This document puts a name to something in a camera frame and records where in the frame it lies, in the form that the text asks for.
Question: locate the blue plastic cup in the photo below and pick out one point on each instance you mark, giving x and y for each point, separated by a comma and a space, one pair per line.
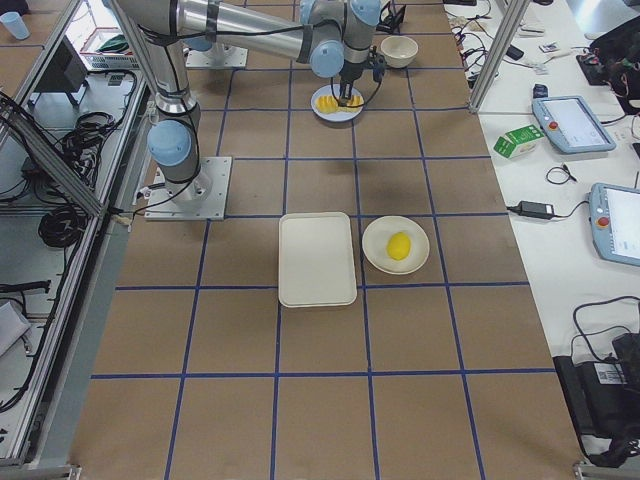
15, 25

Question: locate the green white carton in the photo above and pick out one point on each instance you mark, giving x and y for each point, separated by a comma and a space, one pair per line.
519, 141

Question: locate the black plate rack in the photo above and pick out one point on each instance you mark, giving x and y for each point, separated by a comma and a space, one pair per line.
390, 18

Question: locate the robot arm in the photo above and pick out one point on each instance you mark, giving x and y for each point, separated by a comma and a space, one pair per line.
335, 38

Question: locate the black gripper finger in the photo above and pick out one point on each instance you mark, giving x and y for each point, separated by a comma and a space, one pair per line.
345, 94

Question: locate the teach pendant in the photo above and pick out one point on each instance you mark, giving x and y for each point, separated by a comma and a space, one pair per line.
614, 221
570, 125

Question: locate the teach pendant lower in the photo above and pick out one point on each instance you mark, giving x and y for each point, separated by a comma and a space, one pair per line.
614, 221

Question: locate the aluminium frame post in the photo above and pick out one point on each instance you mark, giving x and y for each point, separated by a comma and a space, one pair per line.
502, 40

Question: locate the yellow lemon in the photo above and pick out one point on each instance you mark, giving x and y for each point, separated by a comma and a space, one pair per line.
399, 246

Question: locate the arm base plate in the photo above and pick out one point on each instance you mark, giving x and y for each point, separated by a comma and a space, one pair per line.
218, 57
204, 198

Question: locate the blue plate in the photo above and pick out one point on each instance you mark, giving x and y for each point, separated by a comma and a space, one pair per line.
338, 117

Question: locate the black power brick with cable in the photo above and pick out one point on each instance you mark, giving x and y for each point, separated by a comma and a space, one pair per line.
539, 210

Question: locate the teach pendant upper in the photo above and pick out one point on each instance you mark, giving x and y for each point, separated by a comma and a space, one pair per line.
570, 125

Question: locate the white rectangular tray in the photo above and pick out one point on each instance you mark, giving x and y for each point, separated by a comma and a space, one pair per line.
316, 265

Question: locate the sliced bread loaf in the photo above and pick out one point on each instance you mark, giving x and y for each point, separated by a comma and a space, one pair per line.
328, 104

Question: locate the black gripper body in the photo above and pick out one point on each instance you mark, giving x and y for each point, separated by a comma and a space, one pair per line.
349, 75

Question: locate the white bowl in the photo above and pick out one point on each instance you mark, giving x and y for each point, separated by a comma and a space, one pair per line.
399, 51

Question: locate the cream plate under lemon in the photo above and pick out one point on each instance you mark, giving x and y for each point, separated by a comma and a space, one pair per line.
376, 236

